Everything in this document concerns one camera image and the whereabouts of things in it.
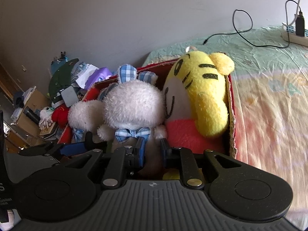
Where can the dark blue cap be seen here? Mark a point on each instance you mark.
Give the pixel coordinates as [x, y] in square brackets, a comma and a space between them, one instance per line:
[18, 100]

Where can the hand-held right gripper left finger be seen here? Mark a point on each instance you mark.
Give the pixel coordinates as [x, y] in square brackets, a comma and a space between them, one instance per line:
[142, 151]

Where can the white power strip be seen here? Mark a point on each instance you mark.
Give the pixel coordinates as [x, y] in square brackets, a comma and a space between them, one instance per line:
[288, 35]

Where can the red cardboard box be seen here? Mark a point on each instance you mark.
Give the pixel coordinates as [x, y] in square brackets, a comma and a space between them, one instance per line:
[91, 95]

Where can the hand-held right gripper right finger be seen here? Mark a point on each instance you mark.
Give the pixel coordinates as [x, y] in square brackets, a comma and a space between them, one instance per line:
[166, 152]

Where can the red cloth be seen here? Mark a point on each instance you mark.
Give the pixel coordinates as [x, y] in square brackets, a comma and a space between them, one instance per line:
[60, 116]

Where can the white floral cloth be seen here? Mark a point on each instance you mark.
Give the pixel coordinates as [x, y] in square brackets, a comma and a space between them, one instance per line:
[46, 118]

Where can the black bottle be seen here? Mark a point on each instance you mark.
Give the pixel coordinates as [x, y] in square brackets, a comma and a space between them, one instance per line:
[31, 115]

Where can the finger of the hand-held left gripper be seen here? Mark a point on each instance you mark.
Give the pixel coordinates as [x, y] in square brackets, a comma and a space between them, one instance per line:
[72, 148]

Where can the large white plush rabbit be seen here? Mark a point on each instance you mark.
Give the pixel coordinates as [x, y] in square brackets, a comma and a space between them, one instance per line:
[134, 103]

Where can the dark green cloth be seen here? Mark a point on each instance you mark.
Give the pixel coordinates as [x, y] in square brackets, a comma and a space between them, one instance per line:
[60, 77]

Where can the black clamp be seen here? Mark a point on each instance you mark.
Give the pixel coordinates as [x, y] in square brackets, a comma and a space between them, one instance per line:
[63, 54]

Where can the black charger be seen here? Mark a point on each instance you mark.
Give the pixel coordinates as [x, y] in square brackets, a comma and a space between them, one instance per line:
[300, 26]

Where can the grey tablet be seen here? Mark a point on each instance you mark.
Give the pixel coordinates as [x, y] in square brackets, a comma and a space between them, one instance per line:
[69, 96]

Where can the brown cardboard box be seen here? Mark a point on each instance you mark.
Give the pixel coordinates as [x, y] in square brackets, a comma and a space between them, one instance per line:
[36, 98]

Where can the purple tissue pack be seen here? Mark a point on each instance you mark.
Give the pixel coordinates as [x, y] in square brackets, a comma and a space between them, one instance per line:
[101, 74]

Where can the small white plush toy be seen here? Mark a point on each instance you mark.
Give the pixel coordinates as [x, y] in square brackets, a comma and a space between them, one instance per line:
[84, 114]

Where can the white plastic bag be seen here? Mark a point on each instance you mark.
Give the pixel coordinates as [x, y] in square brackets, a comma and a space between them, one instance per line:
[84, 75]

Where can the yellow tiger plush toy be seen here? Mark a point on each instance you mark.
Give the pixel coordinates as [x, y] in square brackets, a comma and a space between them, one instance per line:
[207, 93]

